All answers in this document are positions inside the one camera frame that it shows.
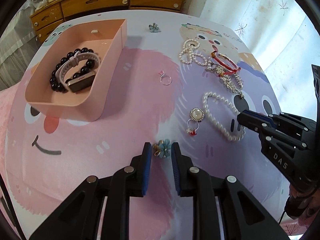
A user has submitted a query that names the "wooden desk with drawers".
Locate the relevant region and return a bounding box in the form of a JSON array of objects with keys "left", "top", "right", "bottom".
[{"left": 30, "top": 0, "right": 185, "bottom": 43}]

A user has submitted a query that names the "red string bangle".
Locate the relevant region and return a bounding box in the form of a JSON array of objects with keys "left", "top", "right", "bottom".
[{"left": 211, "top": 51, "right": 241, "bottom": 74}]

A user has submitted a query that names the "small pearl necklace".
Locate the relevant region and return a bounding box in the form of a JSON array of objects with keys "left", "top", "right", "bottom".
[{"left": 178, "top": 38, "right": 213, "bottom": 67}]

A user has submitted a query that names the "cartoon printed table cover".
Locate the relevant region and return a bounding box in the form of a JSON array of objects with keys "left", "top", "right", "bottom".
[{"left": 4, "top": 10, "right": 289, "bottom": 237}]

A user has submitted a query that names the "large pearl bracelet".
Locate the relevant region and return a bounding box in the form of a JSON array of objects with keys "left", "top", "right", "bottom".
[{"left": 202, "top": 91, "right": 246, "bottom": 142}]

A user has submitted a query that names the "white floral curtain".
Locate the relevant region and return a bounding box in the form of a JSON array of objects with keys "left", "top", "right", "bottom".
[{"left": 182, "top": 0, "right": 320, "bottom": 120}]

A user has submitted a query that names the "black bead bracelet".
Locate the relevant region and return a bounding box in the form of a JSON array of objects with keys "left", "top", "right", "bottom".
[{"left": 49, "top": 47, "right": 97, "bottom": 93}]

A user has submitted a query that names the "round pearl brooch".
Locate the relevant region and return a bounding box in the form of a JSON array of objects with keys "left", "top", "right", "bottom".
[{"left": 189, "top": 107, "right": 205, "bottom": 122}]

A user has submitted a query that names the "pink band smart watch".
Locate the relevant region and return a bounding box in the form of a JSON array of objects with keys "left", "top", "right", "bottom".
[{"left": 50, "top": 48, "right": 100, "bottom": 93}]

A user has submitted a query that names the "silver leaf chain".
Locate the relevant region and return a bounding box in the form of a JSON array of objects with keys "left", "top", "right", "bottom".
[{"left": 204, "top": 64, "right": 245, "bottom": 99}]

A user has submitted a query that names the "pink stone silver ring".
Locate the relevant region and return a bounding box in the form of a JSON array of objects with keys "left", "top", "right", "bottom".
[{"left": 158, "top": 70, "right": 173, "bottom": 86}]

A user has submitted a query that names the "pink jewelry tray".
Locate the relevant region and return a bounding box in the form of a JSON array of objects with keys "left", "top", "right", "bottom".
[{"left": 25, "top": 19, "right": 127, "bottom": 122}]

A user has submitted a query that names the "red charm silver ring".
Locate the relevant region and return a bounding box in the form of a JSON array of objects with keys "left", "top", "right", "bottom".
[{"left": 186, "top": 119, "right": 201, "bottom": 137}]

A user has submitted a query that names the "white lace cloth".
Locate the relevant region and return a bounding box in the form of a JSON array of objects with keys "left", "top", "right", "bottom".
[{"left": 0, "top": 5, "right": 41, "bottom": 90}]

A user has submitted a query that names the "blue flower brooch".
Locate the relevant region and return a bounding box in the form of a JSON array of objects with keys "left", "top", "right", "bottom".
[{"left": 152, "top": 139, "right": 171, "bottom": 159}]

